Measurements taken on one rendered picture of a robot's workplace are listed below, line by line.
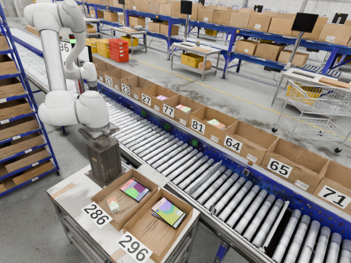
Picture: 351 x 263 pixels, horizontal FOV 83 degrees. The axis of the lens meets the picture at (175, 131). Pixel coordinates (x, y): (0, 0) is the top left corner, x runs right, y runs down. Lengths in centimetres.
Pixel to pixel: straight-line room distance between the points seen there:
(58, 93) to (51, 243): 153
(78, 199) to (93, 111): 68
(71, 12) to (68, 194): 123
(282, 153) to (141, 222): 134
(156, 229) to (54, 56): 127
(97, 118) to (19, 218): 168
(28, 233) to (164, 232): 156
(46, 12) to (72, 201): 124
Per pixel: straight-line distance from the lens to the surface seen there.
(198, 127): 199
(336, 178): 206
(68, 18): 158
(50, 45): 153
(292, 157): 204
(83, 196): 169
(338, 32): 599
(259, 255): 153
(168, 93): 256
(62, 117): 139
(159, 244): 140
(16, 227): 271
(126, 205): 156
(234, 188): 177
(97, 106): 135
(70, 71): 196
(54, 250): 241
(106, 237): 147
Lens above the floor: 202
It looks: 34 degrees down
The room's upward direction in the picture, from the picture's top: 5 degrees clockwise
